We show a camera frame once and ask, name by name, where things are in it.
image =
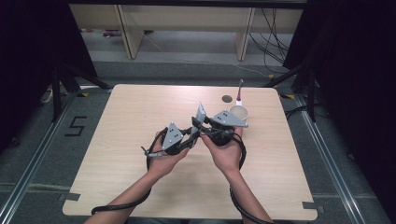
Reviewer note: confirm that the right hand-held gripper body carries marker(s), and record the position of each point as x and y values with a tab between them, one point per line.
229	119

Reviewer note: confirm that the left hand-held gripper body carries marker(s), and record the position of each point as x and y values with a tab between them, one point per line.
172	137

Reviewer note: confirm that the white toothpaste tube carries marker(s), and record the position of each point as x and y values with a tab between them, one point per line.
201	113

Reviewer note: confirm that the white cup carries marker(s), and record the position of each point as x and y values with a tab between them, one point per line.
240	112

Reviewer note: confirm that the pink toothbrush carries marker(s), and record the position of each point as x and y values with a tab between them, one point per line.
239	91

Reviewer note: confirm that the person's left hand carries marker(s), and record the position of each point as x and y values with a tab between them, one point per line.
163	163

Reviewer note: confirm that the person's right hand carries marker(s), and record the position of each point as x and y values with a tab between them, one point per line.
227	157

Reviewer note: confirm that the dark round table hole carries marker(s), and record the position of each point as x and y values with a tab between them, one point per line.
227	99

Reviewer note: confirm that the black metal stand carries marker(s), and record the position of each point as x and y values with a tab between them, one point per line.
310	93
56	93

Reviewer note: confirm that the beige wooden desk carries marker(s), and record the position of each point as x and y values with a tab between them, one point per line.
186	17

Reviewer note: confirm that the grey tape strip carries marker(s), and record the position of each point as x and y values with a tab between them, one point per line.
313	207
70	196

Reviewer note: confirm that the dark curtain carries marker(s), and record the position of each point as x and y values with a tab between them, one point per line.
358	77
28	62

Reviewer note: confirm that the aluminium floor rail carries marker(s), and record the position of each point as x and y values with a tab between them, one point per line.
330	158
34	158

